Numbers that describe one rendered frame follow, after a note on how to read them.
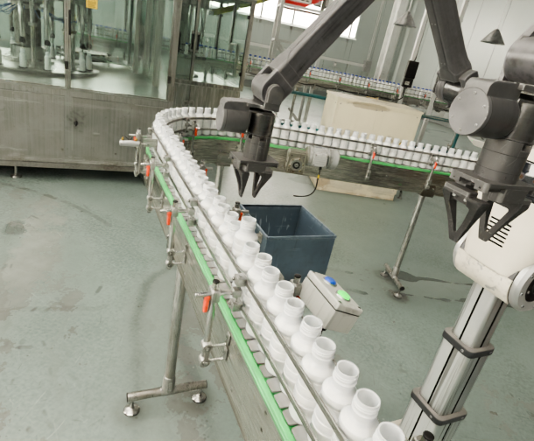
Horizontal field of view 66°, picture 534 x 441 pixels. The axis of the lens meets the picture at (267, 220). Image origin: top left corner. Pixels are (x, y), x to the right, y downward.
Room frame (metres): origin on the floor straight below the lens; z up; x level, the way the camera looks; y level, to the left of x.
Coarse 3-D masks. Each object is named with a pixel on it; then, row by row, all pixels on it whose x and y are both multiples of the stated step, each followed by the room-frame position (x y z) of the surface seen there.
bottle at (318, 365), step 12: (312, 348) 0.57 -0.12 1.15; (324, 348) 0.58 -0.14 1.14; (312, 360) 0.55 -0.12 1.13; (324, 360) 0.55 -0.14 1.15; (312, 372) 0.54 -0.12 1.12; (324, 372) 0.54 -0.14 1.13; (300, 384) 0.55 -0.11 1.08; (300, 396) 0.54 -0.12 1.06; (312, 396) 0.54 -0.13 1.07; (300, 408) 0.54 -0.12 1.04; (312, 408) 0.54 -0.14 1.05
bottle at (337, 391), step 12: (348, 360) 0.53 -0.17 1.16; (336, 372) 0.51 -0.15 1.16; (348, 372) 0.53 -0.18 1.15; (324, 384) 0.52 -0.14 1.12; (336, 384) 0.50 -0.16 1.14; (348, 384) 0.50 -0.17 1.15; (324, 396) 0.50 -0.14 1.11; (336, 396) 0.49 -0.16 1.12; (348, 396) 0.50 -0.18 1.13; (336, 408) 0.49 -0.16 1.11; (312, 420) 0.51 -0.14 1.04; (324, 420) 0.49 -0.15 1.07; (336, 420) 0.49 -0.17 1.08; (324, 432) 0.49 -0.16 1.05
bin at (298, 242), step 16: (240, 208) 1.66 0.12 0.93; (256, 208) 1.70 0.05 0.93; (272, 208) 1.73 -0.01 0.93; (288, 208) 1.77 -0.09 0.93; (304, 208) 1.78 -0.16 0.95; (256, 224) 1.48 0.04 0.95; (272, 224) 1.74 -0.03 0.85; (288, 224) 1.78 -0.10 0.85; (304, 224) 1.75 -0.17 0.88; (320, 224) 1.64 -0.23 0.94; (272, 240) 1.40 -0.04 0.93; (288, 240) 1.43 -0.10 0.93; (304, 240) 1.47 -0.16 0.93; (320, 240) 1.50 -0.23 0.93; (272, 256) 1.41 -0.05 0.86; (288, 256) 1.44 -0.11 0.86; (304, 256) 1.47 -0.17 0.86; (320, 256) 1.51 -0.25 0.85; (288, 272) 1.45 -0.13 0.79; (304, 272) 1.48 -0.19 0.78; (320, 272) 1.52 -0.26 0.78
